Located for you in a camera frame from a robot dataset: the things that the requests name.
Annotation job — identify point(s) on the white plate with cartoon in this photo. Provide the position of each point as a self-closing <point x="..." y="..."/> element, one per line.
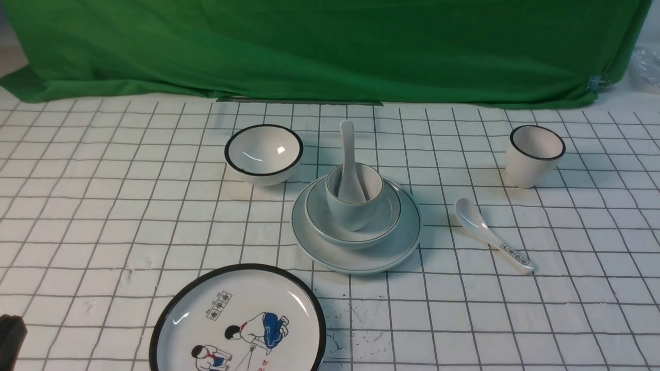
<point x="241" y="317"/>

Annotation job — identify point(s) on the white bowl black rim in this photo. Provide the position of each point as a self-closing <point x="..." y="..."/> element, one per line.
<point x="264" y="155"/>

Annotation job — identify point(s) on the plain white ceramic spoon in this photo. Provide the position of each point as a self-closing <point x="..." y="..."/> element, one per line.
<point x="349" y="190"/>

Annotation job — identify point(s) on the clear plastic bag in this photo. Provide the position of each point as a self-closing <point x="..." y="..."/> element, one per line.
<point x="644" y="68"/>

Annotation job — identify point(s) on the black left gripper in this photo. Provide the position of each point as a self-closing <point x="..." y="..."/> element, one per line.
<point x="13" y="334"/>

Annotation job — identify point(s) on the pale blue bowl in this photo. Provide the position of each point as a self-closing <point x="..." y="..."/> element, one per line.
<point x="380" y="224"/>

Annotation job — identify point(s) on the pale blue cup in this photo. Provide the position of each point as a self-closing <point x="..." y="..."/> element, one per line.
<point x="354" y="216"/>

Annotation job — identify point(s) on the white spoon with characters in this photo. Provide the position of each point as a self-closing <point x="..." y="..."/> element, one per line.
<point x="471" y="219"/>

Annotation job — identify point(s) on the blue binder clip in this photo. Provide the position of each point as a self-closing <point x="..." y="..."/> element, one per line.
<point x="599" y="83"/>

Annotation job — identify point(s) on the pale blue flat plate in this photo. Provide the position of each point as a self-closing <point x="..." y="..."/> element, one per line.
<point x="379" y="257"/>

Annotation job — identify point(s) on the green backdrop cloth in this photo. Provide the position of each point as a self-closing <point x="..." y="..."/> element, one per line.
<point x="505" y="54"/>

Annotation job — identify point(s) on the white cup black rim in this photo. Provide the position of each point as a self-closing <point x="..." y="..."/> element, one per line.
<point x="533" y="153"/>

